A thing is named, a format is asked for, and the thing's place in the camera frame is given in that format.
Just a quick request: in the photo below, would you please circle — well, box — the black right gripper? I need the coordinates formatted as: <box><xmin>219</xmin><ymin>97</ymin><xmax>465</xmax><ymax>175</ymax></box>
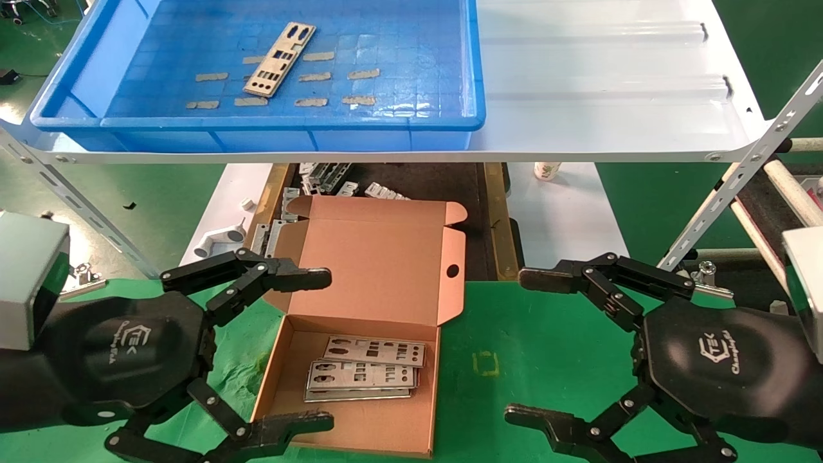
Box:
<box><xmin>505</xmin><ymin>252</ymin><xmax>814</xmax><ymax>463</ymax></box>

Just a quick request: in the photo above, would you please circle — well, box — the black chair base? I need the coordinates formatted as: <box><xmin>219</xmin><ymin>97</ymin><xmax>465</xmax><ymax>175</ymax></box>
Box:
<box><xmin>0</xmin><ymin>0</ymin><xmax>60</xmax><ymax>25</ymax></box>

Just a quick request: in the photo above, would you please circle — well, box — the blue plastic tray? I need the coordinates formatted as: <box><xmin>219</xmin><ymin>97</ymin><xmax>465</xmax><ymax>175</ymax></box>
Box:
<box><xmin>29</xmin><ymin>0</ymin><xmax>486</xmax><ymax>152</ymax></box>

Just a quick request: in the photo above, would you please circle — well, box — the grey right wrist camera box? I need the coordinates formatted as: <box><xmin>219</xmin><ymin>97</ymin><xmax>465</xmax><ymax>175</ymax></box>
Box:
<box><xmin>781</xmin><ymin>226</ymin><xmax>823</xmax><ymax>365</ymax></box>

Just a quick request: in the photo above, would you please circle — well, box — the white slotted shelf strut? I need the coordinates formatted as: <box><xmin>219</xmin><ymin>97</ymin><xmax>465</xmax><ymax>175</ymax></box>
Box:
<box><xmin>656</xmin><ymin>61</ymin><xmax>823</xmax><ymax>272</ymax></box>
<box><xmin>0</xmin><ymin>125</ymin><xmax>158</xmax><ymax>278</ymax></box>

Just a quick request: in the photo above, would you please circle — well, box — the silver binder clip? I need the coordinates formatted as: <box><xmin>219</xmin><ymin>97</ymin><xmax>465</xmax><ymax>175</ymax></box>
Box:
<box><xmin>63</xmin><ymin>262</ymin><xmax>107</xmax><ymax>300</ymax></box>
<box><xmin>691</xmin><ymin>260</ymin><xmax>735</xmax><ymax>300</ymax></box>

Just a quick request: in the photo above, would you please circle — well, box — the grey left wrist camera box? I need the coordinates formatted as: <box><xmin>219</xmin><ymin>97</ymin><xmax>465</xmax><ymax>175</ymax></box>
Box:
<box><xmin>0</xmin><ymin>211</ymin><xmax>70</xmax><ymax>352</ymax></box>

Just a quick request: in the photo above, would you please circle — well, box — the wood-framed black tray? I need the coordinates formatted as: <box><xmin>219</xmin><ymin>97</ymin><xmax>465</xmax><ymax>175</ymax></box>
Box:
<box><xmin>230</xmin><ymin>162</ymin><xmax>527</xmax><ymax>282</ymax></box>

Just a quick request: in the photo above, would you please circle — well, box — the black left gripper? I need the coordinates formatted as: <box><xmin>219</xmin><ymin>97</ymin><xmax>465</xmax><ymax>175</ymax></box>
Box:
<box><xmin>44</xmin><ymin>248</ymin><xmax>335</xmax><ymax>463</ymax></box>

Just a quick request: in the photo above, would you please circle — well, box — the white pipe fitting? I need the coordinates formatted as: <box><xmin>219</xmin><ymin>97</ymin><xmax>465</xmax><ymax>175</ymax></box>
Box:
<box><xmin>193</xmin><ymin>219</ymin><xmax>247</xmax><ymax>258</ymax></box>

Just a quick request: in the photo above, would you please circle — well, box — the white metal shelf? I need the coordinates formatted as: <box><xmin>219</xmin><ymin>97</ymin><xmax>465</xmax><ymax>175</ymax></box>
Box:
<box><xmin>0</xmin><ymin>0</ymin><xmax>772</xmax><ymax>165</ymax></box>

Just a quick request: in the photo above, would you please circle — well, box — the open brown cardboard box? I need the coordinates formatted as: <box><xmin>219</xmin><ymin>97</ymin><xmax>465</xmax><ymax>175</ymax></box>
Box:
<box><xmin>248</xmin><ymin>195</ymin><xmax>467</xmax><ymax>458</ymax></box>

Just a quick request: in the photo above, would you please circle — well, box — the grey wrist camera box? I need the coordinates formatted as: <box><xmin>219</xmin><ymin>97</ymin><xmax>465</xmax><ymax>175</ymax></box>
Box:
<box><xmin>781</xmin><ymin>226</ymin><xmax>823</xmax><ymax>365</ymax></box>
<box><xmin>0</xmin><ymin>211</ymin><xmax>70</xmax><ymax>352</ymax></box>

